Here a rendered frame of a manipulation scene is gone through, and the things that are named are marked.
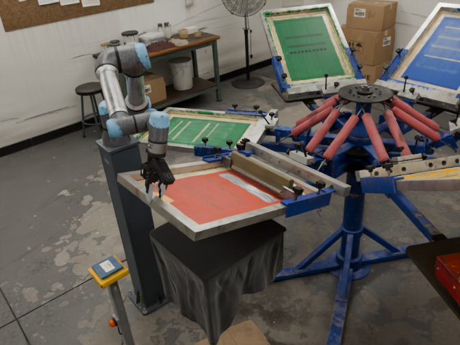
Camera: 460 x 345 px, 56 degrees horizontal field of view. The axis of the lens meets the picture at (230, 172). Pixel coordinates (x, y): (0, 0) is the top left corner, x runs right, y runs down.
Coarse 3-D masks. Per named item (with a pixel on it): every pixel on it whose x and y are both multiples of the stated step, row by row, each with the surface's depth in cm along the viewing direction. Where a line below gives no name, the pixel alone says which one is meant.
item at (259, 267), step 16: (272, 240) 198; (256, 256) 195; (272, 256) 206; (224, 272) 183; (240, 272) 192; (256, 272) 201; (272, 272) 211; (224, 288) 190; (240, 288) 200; (256, 288) 206; (224, 304) 194; (224, 320) 200
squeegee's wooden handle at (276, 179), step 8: (232, 152) 221; (232, 160) 222; (240, 160) 217; (248, 160) 213; (240, 168) 218; (248, 168) 213; (256, 168) 209; (264, 168) 205; (256, 176) 210; (264, 176) 206; (272, 176) 202; (280, 176) 198; (272, 184) 203; (280, 184) 199; (288, 184) 195
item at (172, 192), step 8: (192, 176) 211; (200, 176) 212; (208, 176) 214; (216, 176) 215; (240, 176) 220; (176, 184) 199; (224, 184) 207; (232, 184) 208; (256, 184) 212; (168, 192) 189; (176, 192) 190; (184, 192) 191; (176, 200) 183
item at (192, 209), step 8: (240, 192) 200; (248, 192) 201; (272, 192) 205; (184, 200) 184; (192, 200) 185; (248, 200) 194; (256, 200) 195; (280, 200) 198; (184, 208) 177; (192, 208) 178; (200, 208) 179; (232, 208) 183; (240, 208) 184; (248, 208) 186; (256, 208) 187; (192, 216) 171; (200, 216) 172; (208, 216) 173; (216, 216) 174; (224, 216) 175; (200, 224) 166
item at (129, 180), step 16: (256, 160) 235; (128, 176) 191; (288, 176) 219; (304, 192) 210; (160, 208) 168; (272, 208) 180; (176, 224) 161; (192, 224) 158; (208, 224) 160; (224, 224) 162; (240, 224) 168
